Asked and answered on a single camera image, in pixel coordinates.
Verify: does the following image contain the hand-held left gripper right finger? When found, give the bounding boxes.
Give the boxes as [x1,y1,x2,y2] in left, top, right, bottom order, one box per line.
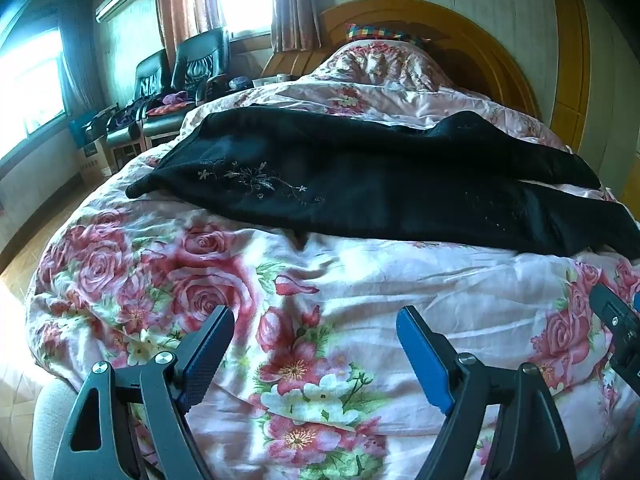
[395,305,578,480]

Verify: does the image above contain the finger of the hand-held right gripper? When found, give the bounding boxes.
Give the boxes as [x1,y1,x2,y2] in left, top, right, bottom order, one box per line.
[589,282,640,381]

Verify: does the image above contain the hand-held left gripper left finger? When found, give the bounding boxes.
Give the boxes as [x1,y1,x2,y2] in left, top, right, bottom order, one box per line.
[52,304,236,480]

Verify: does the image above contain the black pants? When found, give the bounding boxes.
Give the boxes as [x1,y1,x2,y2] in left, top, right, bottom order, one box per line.
[125,110,640,266]

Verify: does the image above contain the pink floral blanket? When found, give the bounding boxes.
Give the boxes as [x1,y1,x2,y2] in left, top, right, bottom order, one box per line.
[22,40,640,480]

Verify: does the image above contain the grey cloth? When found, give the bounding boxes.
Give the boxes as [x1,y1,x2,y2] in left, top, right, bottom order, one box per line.
[30,380,76,480]

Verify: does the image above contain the cardboard box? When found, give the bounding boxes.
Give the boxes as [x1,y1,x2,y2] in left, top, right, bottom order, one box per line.
[77,137,113,181]

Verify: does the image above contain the red patterned cushion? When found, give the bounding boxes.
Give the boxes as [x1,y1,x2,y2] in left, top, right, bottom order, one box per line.
[145,102,193,116]

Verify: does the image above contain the blue box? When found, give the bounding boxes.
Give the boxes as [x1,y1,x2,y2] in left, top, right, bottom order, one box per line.
[67,105,118,148]

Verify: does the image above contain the black leather armchair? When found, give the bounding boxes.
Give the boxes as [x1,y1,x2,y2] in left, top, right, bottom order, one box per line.
[142,27,231,151]
[106,49,173,171]

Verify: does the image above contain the wooden headboard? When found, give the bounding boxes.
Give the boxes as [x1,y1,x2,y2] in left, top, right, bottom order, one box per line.
[262,0,543,121]

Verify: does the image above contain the dark curtain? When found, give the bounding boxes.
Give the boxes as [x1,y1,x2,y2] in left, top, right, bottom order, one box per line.
[57,10,96,116]

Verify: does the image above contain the large side window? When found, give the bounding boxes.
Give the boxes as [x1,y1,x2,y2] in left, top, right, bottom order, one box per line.
[0,27,68,136]

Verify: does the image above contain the colourful checked pillow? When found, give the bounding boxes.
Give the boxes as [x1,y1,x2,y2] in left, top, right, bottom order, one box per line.
[346,23,426,46]

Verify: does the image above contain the pink curtain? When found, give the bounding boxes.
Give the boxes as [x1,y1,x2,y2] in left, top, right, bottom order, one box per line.
[152,0,226,66]
[271,0,322,53]

